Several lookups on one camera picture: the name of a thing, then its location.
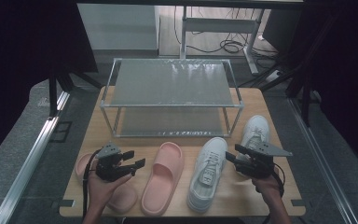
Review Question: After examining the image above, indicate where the black curtain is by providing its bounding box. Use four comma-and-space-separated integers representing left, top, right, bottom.
0, 0, 99, 172
283, 0, 358, 179

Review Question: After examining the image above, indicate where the white power strip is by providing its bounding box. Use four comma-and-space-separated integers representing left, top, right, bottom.
264, 69, 284, 83

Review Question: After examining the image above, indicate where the black metal stand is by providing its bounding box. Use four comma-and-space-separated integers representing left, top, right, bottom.
237, 12, 339, 127
48, 69, 104, 119

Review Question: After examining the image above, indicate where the person's left hand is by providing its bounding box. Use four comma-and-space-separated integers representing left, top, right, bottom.
87, 169, 134, 213

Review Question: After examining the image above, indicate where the pink rubber slipper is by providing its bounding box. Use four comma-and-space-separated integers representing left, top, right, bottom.
140, 141, 186, 217
74, 152, 139, 215

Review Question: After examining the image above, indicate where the black box under desk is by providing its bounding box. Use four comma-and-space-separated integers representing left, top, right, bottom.
262, 8, 303, 54

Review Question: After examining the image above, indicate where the aluminium floor rail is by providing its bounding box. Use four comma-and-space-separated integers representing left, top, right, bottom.
287, 97, 358, 224
0, 91, 71, 224

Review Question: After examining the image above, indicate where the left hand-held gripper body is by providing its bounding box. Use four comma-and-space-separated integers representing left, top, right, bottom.
94, 141, 135, 183

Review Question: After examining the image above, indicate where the white standing desk frame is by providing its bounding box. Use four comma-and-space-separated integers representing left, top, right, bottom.
180, 6, 267, 76

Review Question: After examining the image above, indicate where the black floor cable bundle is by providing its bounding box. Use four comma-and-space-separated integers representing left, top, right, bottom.
186, 29, 279, 60

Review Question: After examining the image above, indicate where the person's right hand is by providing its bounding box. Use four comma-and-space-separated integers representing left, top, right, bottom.
251, 172, 282, 201

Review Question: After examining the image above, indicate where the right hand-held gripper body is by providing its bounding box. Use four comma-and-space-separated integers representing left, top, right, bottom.
236, 141, 294, 180

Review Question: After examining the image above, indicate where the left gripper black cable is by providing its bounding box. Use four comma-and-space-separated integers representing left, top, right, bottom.
81, 148, 103, 220

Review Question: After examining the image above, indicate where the black frame bar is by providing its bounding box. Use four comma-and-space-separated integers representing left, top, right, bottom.
75, 0, 306, 10

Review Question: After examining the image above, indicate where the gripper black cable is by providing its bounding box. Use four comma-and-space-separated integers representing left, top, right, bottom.
262, 163, 286, 224
81, 148, 103, 220

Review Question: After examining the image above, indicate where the white lace-up sneaker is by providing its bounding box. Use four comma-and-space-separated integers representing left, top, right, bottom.
235, 115, 271, 178
186, 136, 228, 214

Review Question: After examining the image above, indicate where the light grey panel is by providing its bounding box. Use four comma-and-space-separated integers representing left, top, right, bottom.
76, 3, 160, 51

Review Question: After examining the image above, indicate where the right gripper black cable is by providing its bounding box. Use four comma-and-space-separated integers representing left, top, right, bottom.
262, 163, 286, 224

